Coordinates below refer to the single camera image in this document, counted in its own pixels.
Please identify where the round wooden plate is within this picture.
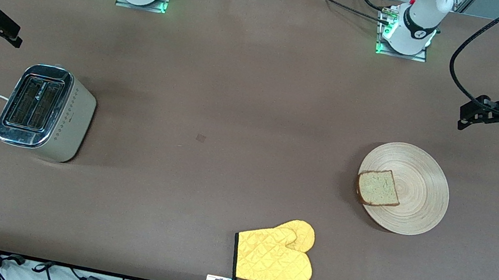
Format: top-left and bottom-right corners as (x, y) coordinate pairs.
(349, 136), (457, 242)

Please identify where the brown bread slice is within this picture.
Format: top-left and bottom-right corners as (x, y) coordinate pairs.
(353, 165), (405, 211)

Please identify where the silver two-slot toaster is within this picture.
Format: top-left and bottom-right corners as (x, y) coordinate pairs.
(0, 57), (103, 168)

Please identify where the yellow quilted oven mitt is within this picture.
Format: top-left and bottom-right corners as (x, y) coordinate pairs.
(228, 218), (320, 280)
(251, 214), (318, 280)

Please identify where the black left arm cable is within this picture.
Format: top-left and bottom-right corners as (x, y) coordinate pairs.
(442, 0), (499, 114)

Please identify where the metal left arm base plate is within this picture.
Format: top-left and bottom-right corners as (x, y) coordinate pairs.
(374, 5), (436, 64)

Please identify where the short black table cable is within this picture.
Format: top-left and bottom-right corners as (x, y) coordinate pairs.
(349, 0), (391, 15)

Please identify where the long black table cable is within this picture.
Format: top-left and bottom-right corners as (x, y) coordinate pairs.
(272, 0), (396, 26)

